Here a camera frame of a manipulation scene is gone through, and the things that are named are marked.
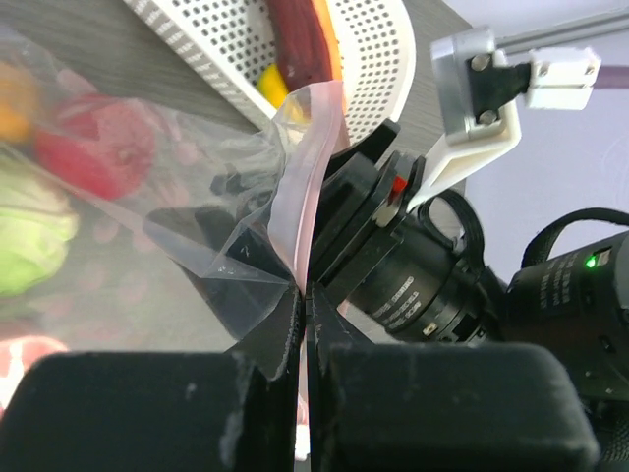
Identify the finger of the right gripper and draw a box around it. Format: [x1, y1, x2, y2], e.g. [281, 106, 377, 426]
[144, 169, 296, 340]
[323, 119, 401, 197]

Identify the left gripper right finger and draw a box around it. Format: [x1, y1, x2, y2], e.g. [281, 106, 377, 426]
[305, 285, 600, 471]

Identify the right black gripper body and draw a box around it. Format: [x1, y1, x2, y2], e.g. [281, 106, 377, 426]
[309, 151, 504, 344]

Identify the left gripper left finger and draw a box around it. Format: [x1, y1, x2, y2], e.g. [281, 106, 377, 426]
[1, 286, 301, 471]

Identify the clear pink zip top bag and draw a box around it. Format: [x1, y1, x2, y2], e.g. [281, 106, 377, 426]
[1, 30, 344, 350]

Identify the red fake apple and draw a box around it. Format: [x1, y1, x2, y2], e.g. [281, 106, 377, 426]
[34, 93, 155, 201]

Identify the green fake lettuce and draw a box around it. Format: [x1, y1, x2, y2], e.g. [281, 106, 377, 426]
[1, 160, 80, 297]

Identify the orange fake fruit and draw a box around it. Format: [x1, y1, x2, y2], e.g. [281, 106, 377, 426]
[1, 62, 39, 145]

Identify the white perforated plastic basket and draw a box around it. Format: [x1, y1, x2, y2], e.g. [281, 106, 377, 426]
[125, 0, 417, 144]

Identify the pink divided organizer tray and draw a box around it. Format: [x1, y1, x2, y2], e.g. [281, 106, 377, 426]
[0, 335, 68, 414]

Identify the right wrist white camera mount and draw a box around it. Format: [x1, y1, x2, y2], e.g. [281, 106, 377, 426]
[406, 28, 601, 211]

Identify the right aluminium corner post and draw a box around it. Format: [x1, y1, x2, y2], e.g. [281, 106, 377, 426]
[496, 9, 628, 54]

